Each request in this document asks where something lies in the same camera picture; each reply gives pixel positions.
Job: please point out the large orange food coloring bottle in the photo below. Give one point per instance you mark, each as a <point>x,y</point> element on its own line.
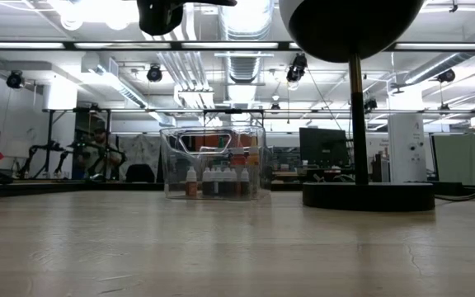
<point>254,156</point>

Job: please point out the clear plastic bin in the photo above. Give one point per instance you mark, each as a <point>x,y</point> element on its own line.
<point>262,189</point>

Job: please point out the small red food coloring bottle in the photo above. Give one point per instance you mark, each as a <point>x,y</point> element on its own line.
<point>191,186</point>

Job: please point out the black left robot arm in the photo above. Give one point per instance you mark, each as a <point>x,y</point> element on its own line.
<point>159,16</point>

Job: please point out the black background robot arm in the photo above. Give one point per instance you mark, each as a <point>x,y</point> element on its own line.
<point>35,154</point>
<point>66,158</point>

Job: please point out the black office chair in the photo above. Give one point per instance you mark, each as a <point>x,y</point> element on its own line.
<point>139,174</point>

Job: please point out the black lamp with round base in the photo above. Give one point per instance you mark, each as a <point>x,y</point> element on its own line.
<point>359,123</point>

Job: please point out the person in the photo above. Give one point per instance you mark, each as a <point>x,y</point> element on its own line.
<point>101,152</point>

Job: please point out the white cabinet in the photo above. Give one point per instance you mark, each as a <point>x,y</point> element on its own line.
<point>406,152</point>

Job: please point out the long ceiling light strip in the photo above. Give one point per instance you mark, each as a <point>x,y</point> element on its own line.
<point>443,46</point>
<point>35,45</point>

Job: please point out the silver ceiling duct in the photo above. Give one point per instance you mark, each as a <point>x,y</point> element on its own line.
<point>245,18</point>

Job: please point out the black rack frame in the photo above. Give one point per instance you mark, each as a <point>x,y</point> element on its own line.
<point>50,136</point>

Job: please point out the green partition wall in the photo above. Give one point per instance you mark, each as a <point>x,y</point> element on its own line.
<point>468,161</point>

